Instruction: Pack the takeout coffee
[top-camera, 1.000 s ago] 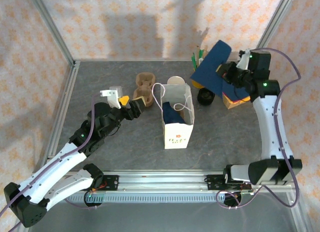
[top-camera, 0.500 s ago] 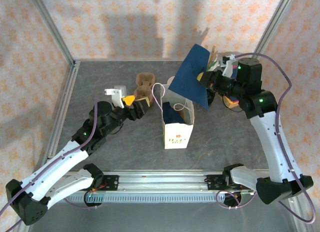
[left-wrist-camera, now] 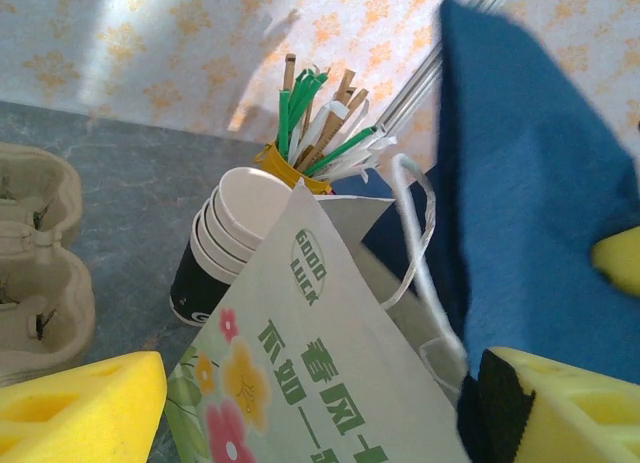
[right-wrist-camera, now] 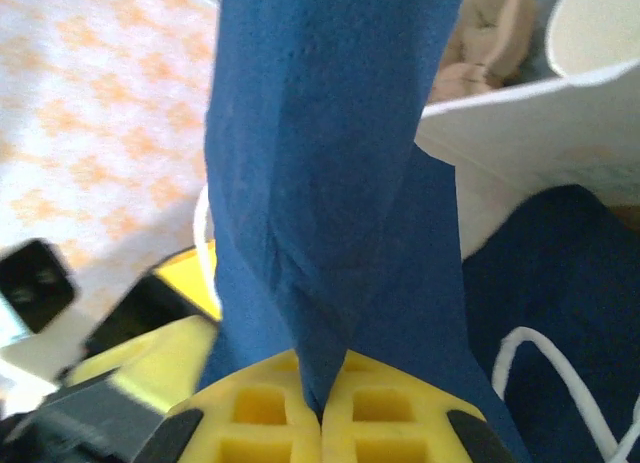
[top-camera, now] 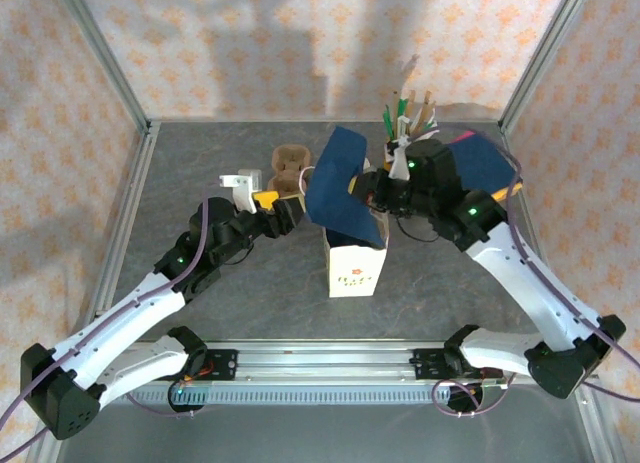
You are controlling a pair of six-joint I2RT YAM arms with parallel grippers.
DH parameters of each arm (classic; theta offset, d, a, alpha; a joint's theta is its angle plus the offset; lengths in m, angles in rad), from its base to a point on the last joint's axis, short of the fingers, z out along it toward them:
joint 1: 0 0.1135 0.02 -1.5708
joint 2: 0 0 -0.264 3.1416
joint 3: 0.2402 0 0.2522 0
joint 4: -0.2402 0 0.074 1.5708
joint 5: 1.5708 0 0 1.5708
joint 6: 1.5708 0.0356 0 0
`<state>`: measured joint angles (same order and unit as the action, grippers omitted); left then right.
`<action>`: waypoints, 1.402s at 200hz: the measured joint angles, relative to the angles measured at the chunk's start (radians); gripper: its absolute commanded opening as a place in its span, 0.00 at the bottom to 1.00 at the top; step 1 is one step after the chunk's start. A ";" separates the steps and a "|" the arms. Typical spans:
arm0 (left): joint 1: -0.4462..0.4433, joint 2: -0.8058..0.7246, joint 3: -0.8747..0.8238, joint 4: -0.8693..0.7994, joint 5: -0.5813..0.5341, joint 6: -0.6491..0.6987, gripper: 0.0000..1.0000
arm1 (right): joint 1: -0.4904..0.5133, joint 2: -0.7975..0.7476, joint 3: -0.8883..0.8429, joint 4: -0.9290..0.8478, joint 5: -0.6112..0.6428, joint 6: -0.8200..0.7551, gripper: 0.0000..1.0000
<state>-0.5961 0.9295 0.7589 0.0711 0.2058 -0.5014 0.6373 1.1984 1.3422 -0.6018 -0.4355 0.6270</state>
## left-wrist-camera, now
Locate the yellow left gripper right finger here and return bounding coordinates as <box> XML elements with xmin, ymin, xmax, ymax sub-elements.
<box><xmin>479</xmin><ymin>346</ymin><xmax>640</xmax><ymax>463</ymax></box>

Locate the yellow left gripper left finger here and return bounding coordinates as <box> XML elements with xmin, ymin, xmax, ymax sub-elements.
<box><xmin>0</xmin><ymin>351</ymin><xmax>168</xmax><ymax>463</ymax></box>

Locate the blue paper napkin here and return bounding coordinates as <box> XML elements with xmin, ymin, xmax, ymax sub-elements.
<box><xmin>433</xmin><ymin>0</ymin><xmax>640</xmax><ymax>463</ymax></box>

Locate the white printed paper bag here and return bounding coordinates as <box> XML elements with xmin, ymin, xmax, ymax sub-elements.
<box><xmin>164</xmin><ymin>152</ymin><xmax>474</xmax><ymax>463</ymax></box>

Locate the brown pulp carrier stack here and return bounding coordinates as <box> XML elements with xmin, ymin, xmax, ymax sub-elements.
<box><xmin>0</xmin><ymin>141</ymin><xmax>97</xmax><ymax>388</ymax></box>

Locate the black paper cup stack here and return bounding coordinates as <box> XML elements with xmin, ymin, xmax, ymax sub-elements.
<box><xmin>169</xmin><ymin>166</ymin><xmax>296</xmax><ymax>329</ymax></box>

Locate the white wrapped straw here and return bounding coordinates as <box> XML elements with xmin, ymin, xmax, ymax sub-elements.
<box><xmin>292</xmin><ymin>100</ymin><xmax>331</xmax><ymax>167</ymax></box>
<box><xmin>319</xmin><ymin>134</ymin><xmax>399</xmax><ymax>182</ymax></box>

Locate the green wrapped straw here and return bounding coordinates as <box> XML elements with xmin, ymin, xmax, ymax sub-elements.
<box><xmin>288</xmin><ymin>66</ymin><xmax>332</xmax><ymax>134</ymax></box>
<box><xmin>304</xmin><ymin>125</ymin><xmax>382</xmax><ymax>178</ymax></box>
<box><xmin>277</xmin><ymin>89</ymin><xmax>292</xmax><ymax>163</ymax></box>

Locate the brown paper wrapped stirrer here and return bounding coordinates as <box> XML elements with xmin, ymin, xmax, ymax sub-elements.
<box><xmin>304</xmin><ymin>70</ymin><xmax>370</xmax><ymax>167</ymax></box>

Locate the yellow straw holder cup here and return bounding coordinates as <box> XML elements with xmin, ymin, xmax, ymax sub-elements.
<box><xmin>253</xmin><ymin>141</ymin><xmax>334</xmax><ymax>197</ymax></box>

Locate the thin brown wooden stirrer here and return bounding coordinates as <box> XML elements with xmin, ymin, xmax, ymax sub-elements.
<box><xmin>282</xmin><ymin>54</ymin><xmax>298</xmax><ymax>93</ymax></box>

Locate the aluminium frame post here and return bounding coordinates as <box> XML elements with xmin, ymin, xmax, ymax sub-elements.
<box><xmin>379</xmin><ymin>0</ymin><xmax>519</xmax><ymax>134</ymax></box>

